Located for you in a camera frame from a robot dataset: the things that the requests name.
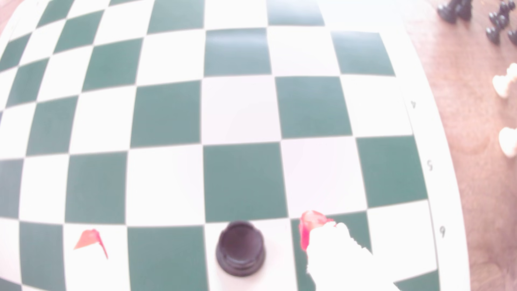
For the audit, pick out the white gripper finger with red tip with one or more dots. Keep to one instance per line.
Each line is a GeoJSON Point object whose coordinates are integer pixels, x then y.
{"type": "Point", "coordinates": [91, 238]}
{"type": "Point", "coordinates": [343, 262]}

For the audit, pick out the black rook chess piece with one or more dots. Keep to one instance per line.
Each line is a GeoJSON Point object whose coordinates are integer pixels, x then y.
{"type": "Point", "coordinates": [240, 250]}

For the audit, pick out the green white chess mat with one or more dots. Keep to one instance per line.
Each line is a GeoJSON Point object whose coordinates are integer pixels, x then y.
{"type": "Point", "coordinates": [238, 121]}

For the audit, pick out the white chess piece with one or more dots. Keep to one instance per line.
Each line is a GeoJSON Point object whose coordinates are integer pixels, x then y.
{"type": "Point", "coordinates": [509, 141]}
{"type": "Point", "coordinates": [504, 83]}

